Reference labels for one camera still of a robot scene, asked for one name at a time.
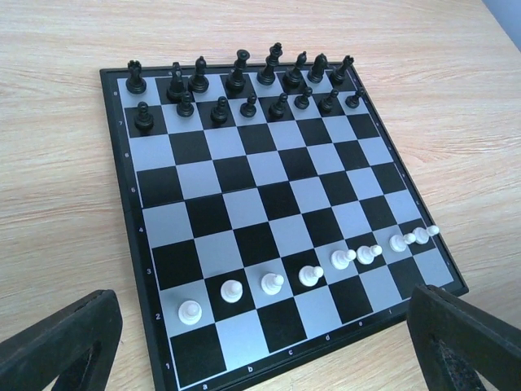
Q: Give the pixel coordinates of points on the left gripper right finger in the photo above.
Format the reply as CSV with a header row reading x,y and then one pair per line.
x,y
457,343

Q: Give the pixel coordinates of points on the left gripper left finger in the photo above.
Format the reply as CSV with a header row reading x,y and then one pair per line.
x,y
72,349

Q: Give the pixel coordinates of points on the white chess piece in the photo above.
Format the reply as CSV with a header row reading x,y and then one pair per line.
x,y
422,234

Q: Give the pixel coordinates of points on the white pawn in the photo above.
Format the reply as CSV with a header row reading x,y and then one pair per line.
x,y
367,254
309,275
272,283
340,259
399,243
231,291
189,312

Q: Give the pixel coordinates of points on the black pawn mid board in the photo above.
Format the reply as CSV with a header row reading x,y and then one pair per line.
x,y
278,108

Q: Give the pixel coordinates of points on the black and silver chessboard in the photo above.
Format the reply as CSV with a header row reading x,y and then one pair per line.
x,y
207,202

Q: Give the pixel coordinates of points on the black pawn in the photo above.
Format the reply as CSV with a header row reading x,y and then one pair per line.
x,y
326,104
248,109
353,100
219,113
143,120
185,107
302,101

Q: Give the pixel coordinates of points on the black rook left corner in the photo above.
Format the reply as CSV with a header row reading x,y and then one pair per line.
x,y
135,84

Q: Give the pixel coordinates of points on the black rook corner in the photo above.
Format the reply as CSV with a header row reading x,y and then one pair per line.
x,y
135,84
338,75

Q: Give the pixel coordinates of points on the black knight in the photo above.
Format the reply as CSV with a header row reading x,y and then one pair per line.
x,y
176,89
317,71

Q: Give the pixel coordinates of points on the black rook right corner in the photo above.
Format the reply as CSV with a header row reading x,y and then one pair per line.
x,y
338,75

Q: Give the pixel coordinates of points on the black bishop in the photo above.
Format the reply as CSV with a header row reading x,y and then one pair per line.
x,y
293,75
198,82

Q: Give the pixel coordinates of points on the black queen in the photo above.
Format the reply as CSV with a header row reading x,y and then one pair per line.
x,y
235,81

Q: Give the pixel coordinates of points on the black king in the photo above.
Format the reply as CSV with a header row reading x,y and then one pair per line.
x,y
266,75

